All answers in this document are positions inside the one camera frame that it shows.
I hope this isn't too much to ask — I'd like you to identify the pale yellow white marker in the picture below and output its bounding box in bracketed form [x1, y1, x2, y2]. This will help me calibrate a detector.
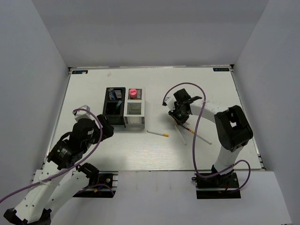
[174, 125, 187, 145]

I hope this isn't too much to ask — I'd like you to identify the yellow cap marker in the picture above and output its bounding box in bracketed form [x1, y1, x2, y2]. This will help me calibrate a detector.
[147, 130, 169, 137]
[191, 131, 212, 145]

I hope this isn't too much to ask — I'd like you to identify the green thin pen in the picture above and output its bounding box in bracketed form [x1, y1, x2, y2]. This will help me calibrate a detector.
[114, 100, 122, 114]

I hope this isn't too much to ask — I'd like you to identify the blue white glue tube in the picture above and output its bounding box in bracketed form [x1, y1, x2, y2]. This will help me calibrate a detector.
[108, 88, 117, 100]

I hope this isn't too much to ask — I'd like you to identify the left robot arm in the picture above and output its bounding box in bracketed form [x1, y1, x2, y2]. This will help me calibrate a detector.
[4, 114, 114, 225]

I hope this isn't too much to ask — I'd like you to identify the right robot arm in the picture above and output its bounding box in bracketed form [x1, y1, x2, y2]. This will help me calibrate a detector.
[163, 89, 253, 187]

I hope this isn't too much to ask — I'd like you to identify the black pen holder box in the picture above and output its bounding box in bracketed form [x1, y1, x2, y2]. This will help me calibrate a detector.
[103, 87, 126, 127]

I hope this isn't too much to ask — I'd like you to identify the white pen holder box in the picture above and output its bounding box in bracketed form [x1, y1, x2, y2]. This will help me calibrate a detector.
[124, 88, 145, 130]

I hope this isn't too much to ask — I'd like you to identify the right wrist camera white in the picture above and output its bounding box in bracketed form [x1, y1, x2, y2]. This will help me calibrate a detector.
[162, 97, 176, 112]

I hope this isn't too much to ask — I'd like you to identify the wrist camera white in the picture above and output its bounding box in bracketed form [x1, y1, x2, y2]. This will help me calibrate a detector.
[162, 97, 176, 112]
[72, 105, 91, 122]

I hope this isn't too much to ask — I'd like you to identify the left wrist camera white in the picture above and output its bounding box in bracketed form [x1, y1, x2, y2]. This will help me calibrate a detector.
[72, 105, 91, 122]

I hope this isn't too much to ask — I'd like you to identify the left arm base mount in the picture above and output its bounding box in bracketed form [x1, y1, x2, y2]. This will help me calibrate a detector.
[74, 163, 118, 198]

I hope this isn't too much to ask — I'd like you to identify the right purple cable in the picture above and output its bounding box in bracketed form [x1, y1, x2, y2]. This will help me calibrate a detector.
[162, 82, 252, 194]

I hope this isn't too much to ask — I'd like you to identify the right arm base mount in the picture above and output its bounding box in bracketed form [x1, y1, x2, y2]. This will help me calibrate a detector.
[191, 172, 241, 200]

